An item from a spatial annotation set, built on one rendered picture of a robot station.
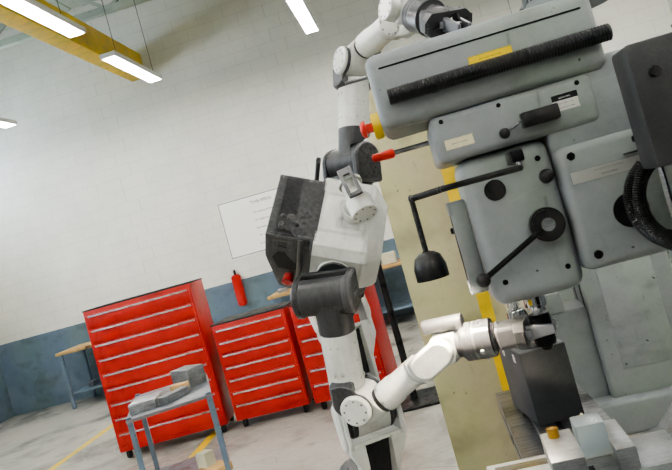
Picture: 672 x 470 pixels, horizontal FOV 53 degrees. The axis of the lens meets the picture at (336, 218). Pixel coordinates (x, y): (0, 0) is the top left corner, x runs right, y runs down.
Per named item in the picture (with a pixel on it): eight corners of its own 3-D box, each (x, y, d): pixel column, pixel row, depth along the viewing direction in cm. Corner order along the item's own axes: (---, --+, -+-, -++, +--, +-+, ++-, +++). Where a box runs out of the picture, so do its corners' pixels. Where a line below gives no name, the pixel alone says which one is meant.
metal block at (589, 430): (583, 459, 123) (574, 427, 123) (577, 447, 129) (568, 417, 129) (612, 453, 122) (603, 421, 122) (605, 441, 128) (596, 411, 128)
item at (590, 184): (587, 272, 136) (552, 148, 137) (561, 263, 160) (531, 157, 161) (683, 248, 134) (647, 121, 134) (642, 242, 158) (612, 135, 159)
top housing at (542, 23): (382, 131, 140) (361, 55, 140) (387, 143, 166) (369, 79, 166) (611, 64, 134) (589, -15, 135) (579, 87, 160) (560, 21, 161)
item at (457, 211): (471, 295, 149) (446, 203, 149) (470, 292, 153) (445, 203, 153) (489, 290, 149) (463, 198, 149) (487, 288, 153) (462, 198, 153)
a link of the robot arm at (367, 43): (402, 20, 182) (367, 50, 199) (369, 13, 177) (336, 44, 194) (405, 57, 180) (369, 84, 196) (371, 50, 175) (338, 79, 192)
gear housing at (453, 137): (440, 165, 139) (427, 118, 140) (436, 171, 164) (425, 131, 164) (603, 118, 136) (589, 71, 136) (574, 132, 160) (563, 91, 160)
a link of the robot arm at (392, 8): (396, 30, 162) (374, 23, 171) (433, 36, 166) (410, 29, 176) (407, -19, 158) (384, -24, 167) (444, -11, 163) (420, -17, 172)
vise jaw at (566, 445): (557, 485, 119) (550, 463, 119) (544, 453, 134) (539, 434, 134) (591, 478, 118) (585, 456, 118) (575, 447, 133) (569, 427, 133)
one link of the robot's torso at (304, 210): (260, 317, 189) (258, 246, 161) (283, 220, 210) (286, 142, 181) (365, 335, 189) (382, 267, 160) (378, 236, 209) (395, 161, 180)
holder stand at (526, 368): (538, 427, 168) (517, 349, 168) (513, 405, 190) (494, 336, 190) (585, 413, 168) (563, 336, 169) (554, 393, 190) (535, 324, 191)
